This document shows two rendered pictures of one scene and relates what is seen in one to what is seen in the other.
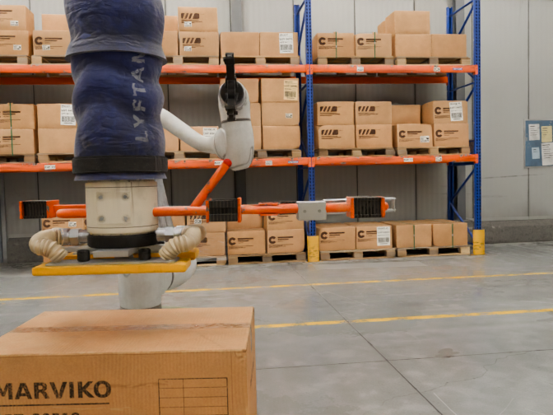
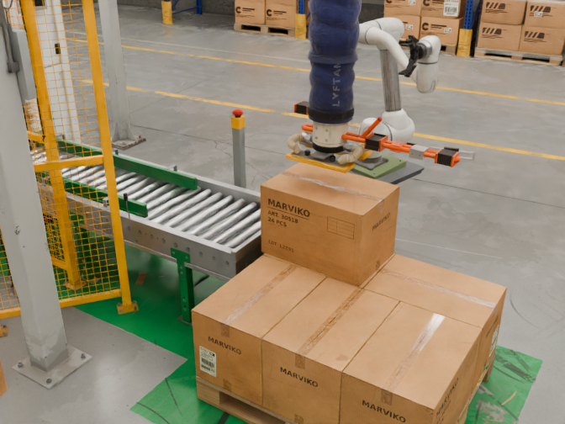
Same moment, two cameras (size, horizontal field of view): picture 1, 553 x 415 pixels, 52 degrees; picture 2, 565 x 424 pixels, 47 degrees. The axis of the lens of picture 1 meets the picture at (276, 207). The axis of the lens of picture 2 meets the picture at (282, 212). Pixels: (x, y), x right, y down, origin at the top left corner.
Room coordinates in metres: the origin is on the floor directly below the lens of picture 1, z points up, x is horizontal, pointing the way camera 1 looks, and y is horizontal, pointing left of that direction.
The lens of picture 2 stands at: (-1.25, -1.14, 2.34)
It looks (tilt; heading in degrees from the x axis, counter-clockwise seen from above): 27 degrees down; 34
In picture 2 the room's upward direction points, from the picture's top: straight up
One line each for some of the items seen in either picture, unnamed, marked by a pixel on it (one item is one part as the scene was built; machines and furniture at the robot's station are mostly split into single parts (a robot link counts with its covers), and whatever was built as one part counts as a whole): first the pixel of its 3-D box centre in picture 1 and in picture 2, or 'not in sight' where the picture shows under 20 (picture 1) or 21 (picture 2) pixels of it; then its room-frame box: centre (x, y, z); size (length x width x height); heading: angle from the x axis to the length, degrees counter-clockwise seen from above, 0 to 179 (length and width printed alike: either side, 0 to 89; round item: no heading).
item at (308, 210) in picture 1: (310, 210); (418, 152); (1.40, -0.09, 1.22); 0.07 x 0.07 x 0.04; 2
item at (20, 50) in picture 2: not in sight; (13, 62); (0.43, 1.45, 1.62); 0.20 x 0.05 x 0.30; 92
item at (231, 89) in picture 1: (231, 91); (415, 52); (1.78, 0.13, 1.58); 0.09 x 0.07 x 0.08; 2
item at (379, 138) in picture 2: (224, 209); (376, 141); (1.39, 0.13, 1.23); 0.10 x 0.08 x 0.06; 2
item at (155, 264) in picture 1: (113, 260); (319, 157); (1.29, 0.38, 1.13); 0.34 x 0.10 x 0.05; 92
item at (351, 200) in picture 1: (364, 207); (446, 157); (1.40, -0.22, 1.23); 0.08 x 0.07 x 0.05; 92
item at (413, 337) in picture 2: not in sight; (351, 331); (1.09, 0.05, 0.34); 1.20 x 1.00 x 0.40; 92
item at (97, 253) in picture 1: (123, 238); (329, 144); (1.39, 0.38, 1.17); 0.34 x 0.25 x 0.06; 92
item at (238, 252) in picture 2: not in sight; (270, 230); (1.37, 0.74, 0.58); 0.70 x 0.03 x 0.06; 2
